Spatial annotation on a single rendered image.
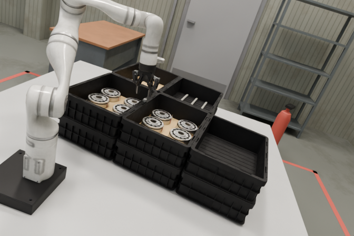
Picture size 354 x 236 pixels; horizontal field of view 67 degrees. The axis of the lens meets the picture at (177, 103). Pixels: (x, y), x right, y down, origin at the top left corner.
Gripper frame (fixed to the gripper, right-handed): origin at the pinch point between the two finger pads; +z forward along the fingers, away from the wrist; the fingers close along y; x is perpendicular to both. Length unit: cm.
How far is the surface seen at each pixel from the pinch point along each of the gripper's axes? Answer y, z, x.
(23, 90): -71, 20, -9
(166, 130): 13.1, 16.1, 3.3
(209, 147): 34.4, 18.6, 7.9
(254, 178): 58, 10, -14
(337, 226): 133, 116, 133
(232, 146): 43, 20, 19
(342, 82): 126, 38, 377
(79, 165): -6.4, 26.0, -31.7
